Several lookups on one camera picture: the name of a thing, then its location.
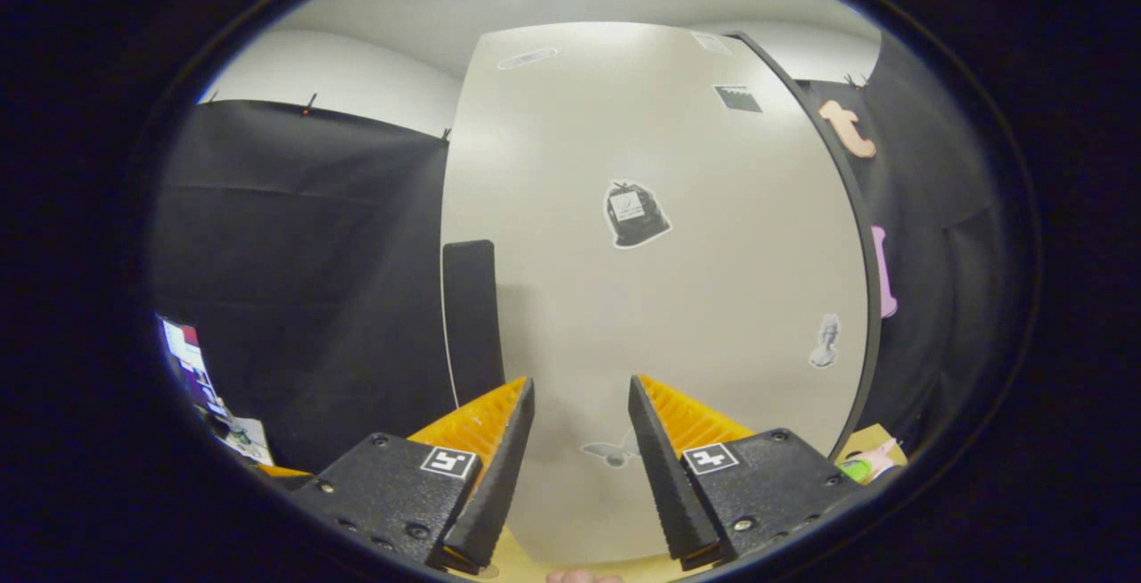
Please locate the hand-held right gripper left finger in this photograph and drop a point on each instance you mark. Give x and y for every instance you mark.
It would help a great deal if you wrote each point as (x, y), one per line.
(504, 476)

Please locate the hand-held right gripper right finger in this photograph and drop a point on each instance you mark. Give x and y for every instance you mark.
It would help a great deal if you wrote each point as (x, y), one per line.
(664, 476)

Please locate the grey cabinet door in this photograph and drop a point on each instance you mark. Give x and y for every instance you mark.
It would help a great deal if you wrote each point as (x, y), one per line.
(669, 316)

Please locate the green and pink plush toy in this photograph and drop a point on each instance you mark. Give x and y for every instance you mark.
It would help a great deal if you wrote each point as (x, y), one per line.
(869, 465)

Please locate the white paper sheet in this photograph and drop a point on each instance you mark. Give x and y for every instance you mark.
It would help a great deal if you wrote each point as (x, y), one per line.
(250, 442)

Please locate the black backdrop cloth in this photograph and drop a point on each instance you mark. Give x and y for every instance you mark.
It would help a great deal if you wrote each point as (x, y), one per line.
(303, 280)

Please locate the computer screen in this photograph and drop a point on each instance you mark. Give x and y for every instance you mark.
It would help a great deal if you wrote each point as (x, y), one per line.
(192, 365)

